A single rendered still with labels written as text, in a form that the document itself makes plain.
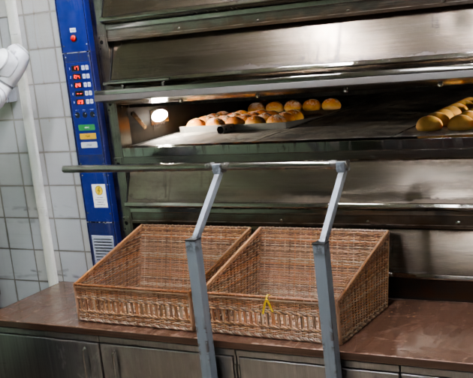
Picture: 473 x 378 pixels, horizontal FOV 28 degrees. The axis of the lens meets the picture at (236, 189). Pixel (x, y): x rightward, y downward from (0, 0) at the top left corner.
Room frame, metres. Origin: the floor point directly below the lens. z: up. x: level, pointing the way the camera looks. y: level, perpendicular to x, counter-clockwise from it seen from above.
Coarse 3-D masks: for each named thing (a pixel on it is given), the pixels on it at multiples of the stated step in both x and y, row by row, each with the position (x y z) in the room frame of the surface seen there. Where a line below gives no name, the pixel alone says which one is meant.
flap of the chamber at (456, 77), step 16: (320, 80) 3.33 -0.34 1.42; (336, 80) 3.29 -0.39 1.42; (352, 80) 3.26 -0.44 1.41; (368, 80) 3.23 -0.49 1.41; (384, 80) 3.20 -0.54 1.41; (400, 80) 3.17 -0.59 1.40; (416, 80) 3.14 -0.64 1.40; (432, 80) 3.13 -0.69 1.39; (448, 80) 3.14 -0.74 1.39; (464, 80) 3.14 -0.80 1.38; (96, 96) 3.85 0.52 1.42; (112, 96) 3.80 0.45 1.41; (128, 96) 3.76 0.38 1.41; (144, 96) 3.72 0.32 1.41; (160, 96) 3.68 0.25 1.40; (176, 96) 3.64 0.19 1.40; (192, 96) 3.64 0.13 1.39; (208, 96) 3.65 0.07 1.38; (224, 96) 3.65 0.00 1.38; (240, 96) 3.65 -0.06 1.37
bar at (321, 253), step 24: (72, 168) 3.64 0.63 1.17; (96, 168) 3.58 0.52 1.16; (120, 168) 3.52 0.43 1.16; (144, 168) 3.46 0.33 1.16; (168, 168) 3.40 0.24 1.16; (192, 168) 3.35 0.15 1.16; (216, 168) 3.29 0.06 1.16; (240, 168) 3.25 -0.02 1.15; (264, 168) 3.20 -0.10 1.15; (288, 168) 3.15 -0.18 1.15; (312, 168) 3.11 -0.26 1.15; (336, 168) 3.05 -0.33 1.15; (216, 192) 3.26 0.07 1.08; (336, 192) 2.99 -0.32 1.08; (192, 240) 3.10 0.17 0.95; (192, 264) 3.10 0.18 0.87; (192, 288) 3.11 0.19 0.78; (336, 336) 2.87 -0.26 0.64; (336, 360) 2.85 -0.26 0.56
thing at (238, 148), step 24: (192, 144) 3.84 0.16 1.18; (216, 144) 3.75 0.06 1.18; (240, 144) 3.68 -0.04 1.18; (264, 144) 3.62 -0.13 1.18; (288, 144) 3.57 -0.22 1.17; (312, 144) 3.51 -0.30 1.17; (336, 144) 3.46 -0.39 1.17; (360, 144) 3.41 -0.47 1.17; (384, 144) 3.36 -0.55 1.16; (408, 144) 3.32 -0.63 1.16; (432, 144) 3.27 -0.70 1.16; (456, 144) 3.23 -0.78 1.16
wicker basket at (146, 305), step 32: (160, 224) 3.87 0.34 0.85; (128, 256) 3.83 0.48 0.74; (160, 256) 3.84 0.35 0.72; (224, 256) 3.46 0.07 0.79; (96, 288) 3.47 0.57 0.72; (128, 288) 3.39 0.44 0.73; (160, 288) 3.81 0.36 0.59; (96, 320) 3.48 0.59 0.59; (128, 320) 3.40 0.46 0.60; (160, 320) 3.32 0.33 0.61; (192, 320) 3.24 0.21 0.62
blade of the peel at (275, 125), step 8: (296, 120) 4.09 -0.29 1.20; (304, 120) 4.16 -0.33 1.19; (184, 128) 4.28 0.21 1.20; (192, 128) 4.25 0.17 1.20; (200, 128) 4.23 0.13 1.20; (208, 128) 4.21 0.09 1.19; (216, 128) 4.19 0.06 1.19; (240, 128) 4.12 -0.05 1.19; (248, 128) 4.10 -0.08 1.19; (256, 128) 4.08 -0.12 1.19; (264, 128) 4.06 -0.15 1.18; (272, 128) 4.04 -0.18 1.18; (280, 128) 4.02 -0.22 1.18
